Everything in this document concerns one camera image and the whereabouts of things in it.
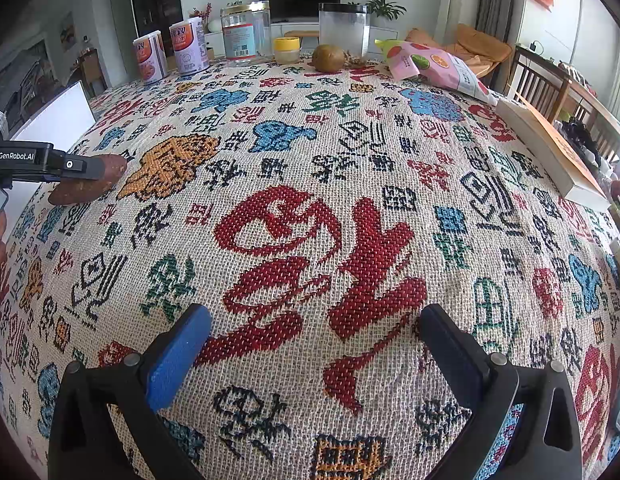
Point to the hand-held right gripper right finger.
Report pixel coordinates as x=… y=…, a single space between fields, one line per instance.
x=455 y=355

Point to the small wooden stool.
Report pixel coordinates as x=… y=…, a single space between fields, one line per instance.
x=300 y=35

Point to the pink green snack bag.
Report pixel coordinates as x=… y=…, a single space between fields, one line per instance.
x=430 y=65

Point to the glass jar gold lid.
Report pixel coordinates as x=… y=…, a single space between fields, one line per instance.
x=238 y=37

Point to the red flowers in vase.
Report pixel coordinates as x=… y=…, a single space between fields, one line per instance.
x=201 y=14

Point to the black television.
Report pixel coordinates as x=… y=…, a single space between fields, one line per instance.
x=300 y=0

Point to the tall can orange label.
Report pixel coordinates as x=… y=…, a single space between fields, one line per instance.
x=151 y=60

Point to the thick book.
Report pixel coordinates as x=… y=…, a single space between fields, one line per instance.
x=555 y=155

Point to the clear container black lid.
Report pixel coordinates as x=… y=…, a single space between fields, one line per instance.
x=344 y=32

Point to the brown kiwi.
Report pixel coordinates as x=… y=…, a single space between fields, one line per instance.
x=328 y=58

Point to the purple sweet potato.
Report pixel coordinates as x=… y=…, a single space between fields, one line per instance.
x=85 y=191

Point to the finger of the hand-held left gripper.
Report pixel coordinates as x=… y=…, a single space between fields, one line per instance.
x=75 y=166

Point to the leafy potted plant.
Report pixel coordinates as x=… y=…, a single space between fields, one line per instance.
x=385 y=7

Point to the grey curtain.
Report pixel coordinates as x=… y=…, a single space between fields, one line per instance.
x=495 y=0

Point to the small jar yellow lid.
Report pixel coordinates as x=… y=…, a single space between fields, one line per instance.
x=286 y=51

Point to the wooden chair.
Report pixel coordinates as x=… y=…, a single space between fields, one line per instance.
x=535 y=82

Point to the printed woven tablecloth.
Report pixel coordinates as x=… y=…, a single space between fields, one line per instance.
x=315 y=185

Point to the tall can purple label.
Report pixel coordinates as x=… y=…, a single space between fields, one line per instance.
x=190 y=47

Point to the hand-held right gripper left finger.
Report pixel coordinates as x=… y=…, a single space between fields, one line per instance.
x=177 y=360

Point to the white round ornament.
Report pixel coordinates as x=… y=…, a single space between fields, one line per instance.
x=214 y=25

